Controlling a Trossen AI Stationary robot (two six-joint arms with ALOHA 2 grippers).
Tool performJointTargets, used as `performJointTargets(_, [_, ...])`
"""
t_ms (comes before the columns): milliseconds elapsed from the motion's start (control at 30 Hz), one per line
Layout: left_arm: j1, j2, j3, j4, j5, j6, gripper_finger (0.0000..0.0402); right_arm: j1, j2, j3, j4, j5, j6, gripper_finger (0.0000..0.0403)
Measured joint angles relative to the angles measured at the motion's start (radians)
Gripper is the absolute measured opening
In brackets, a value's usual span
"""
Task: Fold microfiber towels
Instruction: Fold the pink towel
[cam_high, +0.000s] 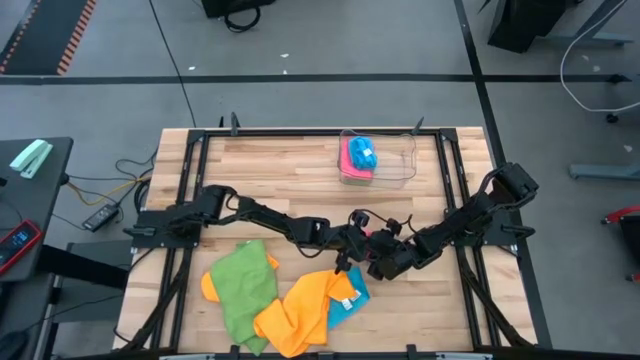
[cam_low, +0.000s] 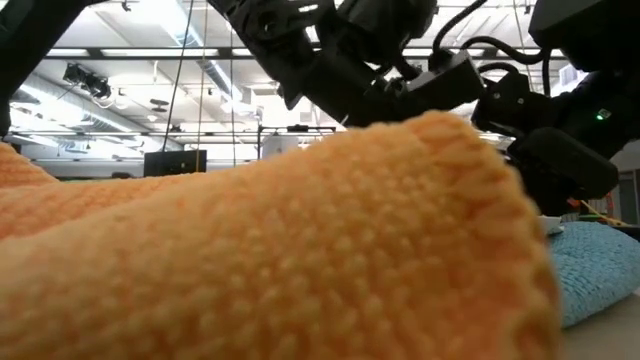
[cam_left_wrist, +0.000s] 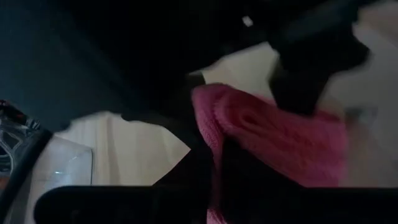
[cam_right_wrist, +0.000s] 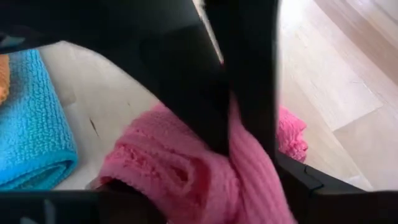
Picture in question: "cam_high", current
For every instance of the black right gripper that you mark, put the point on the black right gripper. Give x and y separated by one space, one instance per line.
397 255

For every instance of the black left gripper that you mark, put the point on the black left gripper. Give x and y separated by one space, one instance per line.
345 240

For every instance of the pink microfiber towel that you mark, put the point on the pink microfiber towel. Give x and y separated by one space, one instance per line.
370 245
345 167

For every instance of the green microfiber towel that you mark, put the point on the green microfiber towel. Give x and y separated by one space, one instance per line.
242 295
357 181

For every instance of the blue microfiber towel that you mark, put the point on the blue microfiber towel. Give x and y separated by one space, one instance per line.
340 315
362 152

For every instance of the clear plastic bin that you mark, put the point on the clear plastic bin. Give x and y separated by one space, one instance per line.
400 165

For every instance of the orange microfiber towel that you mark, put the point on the orange microfiber towel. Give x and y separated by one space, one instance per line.
209 290
300 315

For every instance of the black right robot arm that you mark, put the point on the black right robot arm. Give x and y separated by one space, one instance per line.
465 220

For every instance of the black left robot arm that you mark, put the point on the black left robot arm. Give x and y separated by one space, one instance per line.
265 217

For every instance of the black table clamp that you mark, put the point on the black table clamp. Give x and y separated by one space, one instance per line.
234 125
235 351
417 126
411 351

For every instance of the gray desk foot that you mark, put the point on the gray desk foot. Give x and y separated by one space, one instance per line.
605 171

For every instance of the red and black chair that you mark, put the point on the red and black chair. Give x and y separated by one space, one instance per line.
620 213

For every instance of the black power adapter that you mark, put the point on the black power adapter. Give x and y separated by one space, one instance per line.
100 217

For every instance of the black caster wheel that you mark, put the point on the black caster wheel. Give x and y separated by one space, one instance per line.
611 118

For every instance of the black equipment box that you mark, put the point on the black equipment box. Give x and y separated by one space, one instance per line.
235 6

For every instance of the black cabinet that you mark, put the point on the black cabinet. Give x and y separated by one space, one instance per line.
525 22

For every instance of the gray desk leg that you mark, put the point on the gray desk leg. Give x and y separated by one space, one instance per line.
600 39

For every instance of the black side desk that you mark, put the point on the black side desk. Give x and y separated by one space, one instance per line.
40 200

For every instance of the mint green stapler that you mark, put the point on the mint green stapler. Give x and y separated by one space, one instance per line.
31 157

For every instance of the red device with display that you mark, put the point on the red device with display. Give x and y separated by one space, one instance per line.
17 242

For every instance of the black mat with orange stripes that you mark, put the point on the black mat with orange stripes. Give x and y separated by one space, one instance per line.
40 35

